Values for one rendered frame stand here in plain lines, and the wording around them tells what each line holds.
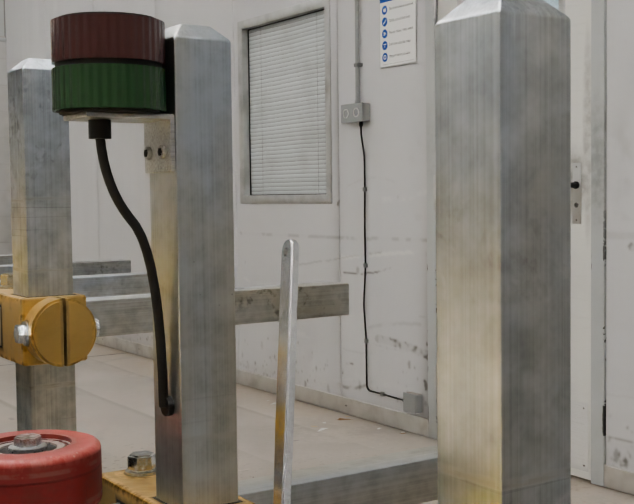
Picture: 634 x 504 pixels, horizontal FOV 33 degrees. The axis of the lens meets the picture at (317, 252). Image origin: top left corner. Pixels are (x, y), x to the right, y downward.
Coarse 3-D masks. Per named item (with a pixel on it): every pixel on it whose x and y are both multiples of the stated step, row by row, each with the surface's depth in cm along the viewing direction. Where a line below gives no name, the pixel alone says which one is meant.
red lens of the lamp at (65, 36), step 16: (64, 16) 54; (80, 16) 54; (96, 16) 54; (112, 16) 54; (128, 16) 54; (144, 16) 55; (64, 32) 54; (80, 32) 54; (96, 32) 54; (112, 32) 54; (128, 32) 54; (144, 32) 55; (160, 32) 56; (64, 48) 54; (80, 48) 54; (96, 48) 54; (112, 48) 54; (128, 48) 54; (144, 48) 55; (160, 48) 56
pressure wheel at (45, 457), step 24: (24, 432) 62; (48, 432) 62; (72, 432) 62; (0, 456) 56; (24, 456) 56; (48, 456) 56; (72, 456) 57; (96, 456) 59; (0, 480) 55; (24, 480) 55; (48, 480) 56; (72, 480) 57; (96, 480) 59
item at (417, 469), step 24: (384, 456) 74; (408, 456) 74; (432, 456) 74; (240, 480) 68; (264, 480) 68; (312, 480) 68; (336, 480) 69; (360, 480) 70; (384, 480) 71; (408, 480) 72; (432, 480) 74
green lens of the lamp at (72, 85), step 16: (80, 64) 54; (96, 64) 54; (112, 64) 54; (128, 64) 54; (64, 80) 55; (80, 80) 54; (96, 80) 54; (112, 80) 54; (128, 80) 54; (144, 80) 55; (160, 80) 56; (64, 96) 55; (80, 96) 54; (96, 96) 54; (112, 96) 54; (128, 96) 54; (144, 96) 55; (160, 96) 56
